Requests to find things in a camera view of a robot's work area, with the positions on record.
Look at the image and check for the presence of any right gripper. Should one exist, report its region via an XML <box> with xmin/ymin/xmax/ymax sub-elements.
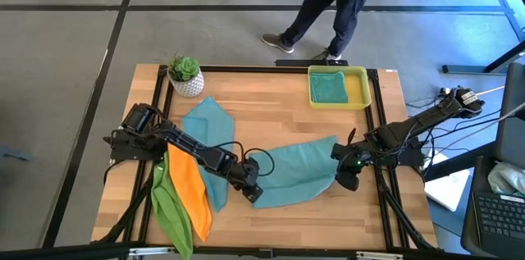
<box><xmin>330</xmin><ymin>141</ymin><xmax>372</xmax><ymax>193</ymax></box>

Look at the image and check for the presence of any light blue microfiber towel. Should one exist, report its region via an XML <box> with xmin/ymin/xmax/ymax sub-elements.
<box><xmin>249</xmin><ymin>135</ymin><xmax>340</xmax><ymax>210</ymax></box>
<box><xmin>181</xmin><ymin>96</ymin><xmax>235</xmax><ymax>213</ymax></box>

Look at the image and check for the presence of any teal microfiber towel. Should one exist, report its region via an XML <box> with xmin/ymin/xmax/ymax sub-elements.
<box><xmin>308</xmin><ymin>71</ymin><xmax>349</xmax><ymax>104</ymax></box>

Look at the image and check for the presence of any orange microfiber towel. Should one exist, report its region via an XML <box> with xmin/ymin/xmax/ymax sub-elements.
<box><xmin>167</xmin><ymin>143</ymin><xmax>213</xmax><ymax>244</ymax></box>

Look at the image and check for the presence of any green microfiber towel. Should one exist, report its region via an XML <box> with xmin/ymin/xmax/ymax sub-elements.
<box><xmin>150</xmin><ymin>161</ymin><xmax>194</xmax><ymax>260</ymax></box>

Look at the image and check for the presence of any yellow plastic tray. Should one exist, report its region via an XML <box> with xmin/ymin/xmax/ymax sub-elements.
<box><xmin>307</xmin><ymin>65</ymin><xmax>372</xmax><ymax>111</ymax></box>

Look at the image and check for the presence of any white flat box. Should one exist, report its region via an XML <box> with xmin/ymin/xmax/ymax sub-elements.
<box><xmin>423</xmin><ymin>151</ymin><xmax>472</xmax><ymax>213</ymax></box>

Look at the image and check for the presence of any succulent in white pot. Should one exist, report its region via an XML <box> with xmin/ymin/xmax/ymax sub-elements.
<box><xmin>154</xmin><ymin>49</ymin><xmax>205</xmax><ymax>99</ymax></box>

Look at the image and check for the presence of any black flat bar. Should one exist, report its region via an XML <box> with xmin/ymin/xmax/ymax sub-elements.
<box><xmin>274</xmin><ymin>57</ymin><xmax>349</xmax><ymax>67</ymax></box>

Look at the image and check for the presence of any white crumpled bag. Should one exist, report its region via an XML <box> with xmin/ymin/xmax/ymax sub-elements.
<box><xmin>486</xmin><ymin>161</ymin><xmax>525</xmax><ymax>198</ymax></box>

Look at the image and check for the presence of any dark grey laptop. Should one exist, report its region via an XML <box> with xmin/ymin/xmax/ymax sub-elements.
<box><xmin>460</xmin><ymin>62</ymin><xmax>525</xmax><ymax>260</ymax></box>

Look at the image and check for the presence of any silver aluminium bracket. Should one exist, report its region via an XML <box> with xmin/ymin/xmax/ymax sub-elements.
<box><xmin>354</xmin><ymin>250</ymin><xmax>405</xmax><ymax>260</ymax></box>
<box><xmin>128</xmin><ymin>246</ymin><xmax>176</xmax><ymax>258</ymax></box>

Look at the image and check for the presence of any black aluminium frame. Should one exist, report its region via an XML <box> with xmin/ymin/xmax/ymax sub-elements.
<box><xmin>0</xmin><ymin>64</ymin><xmax>464</xmax><ymax>260</ymax></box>

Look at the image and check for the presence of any white power cable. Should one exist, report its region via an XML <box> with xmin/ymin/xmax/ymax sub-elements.
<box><xmin>437</xmin><ymin>85</ymin><xmax>506</xmax><ymax>103</ymax></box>

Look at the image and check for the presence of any light grey cable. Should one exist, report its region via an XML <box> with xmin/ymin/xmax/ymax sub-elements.
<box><xmin>430</xmin><ymin>102</ymin><xmax>525</xmax><ymax>154</ymax></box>

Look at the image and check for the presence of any black desk leg frame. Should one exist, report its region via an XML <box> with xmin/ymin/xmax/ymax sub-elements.
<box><xmin>441</xmin><ymin>0</ymin><xmax>525</xmax><ymax>75</ymax></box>

